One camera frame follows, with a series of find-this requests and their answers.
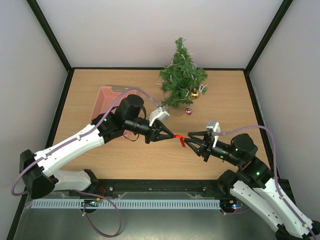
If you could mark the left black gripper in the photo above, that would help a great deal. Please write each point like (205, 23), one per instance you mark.
(157, 127)

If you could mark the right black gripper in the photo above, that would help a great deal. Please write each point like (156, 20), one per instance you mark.
(207, 146)

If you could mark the red ribbon bow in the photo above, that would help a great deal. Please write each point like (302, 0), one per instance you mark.
(181, 139)

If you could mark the pink bauble ornament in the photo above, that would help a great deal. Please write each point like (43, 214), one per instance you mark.
(188, 111)

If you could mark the gold bauble ornament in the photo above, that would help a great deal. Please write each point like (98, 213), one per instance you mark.
(194, 94)

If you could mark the small green christmas tree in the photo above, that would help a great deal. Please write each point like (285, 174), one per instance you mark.
(183, 75)

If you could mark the silver reindeer ornament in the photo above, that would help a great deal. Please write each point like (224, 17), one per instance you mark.
(202, 87)

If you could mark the pink plastic basket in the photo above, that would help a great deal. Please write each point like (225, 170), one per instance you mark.
(105, 98)

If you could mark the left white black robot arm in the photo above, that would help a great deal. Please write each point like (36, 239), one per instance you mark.
(41, 171)

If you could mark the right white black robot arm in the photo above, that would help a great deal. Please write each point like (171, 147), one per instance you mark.
(255, 184)

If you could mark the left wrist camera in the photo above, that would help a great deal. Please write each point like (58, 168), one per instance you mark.
(161, 113)

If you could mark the black frame rail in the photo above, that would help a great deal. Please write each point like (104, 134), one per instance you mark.
(115, 187)

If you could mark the light blue cable duct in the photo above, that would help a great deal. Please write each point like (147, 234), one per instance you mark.
(128, 204)

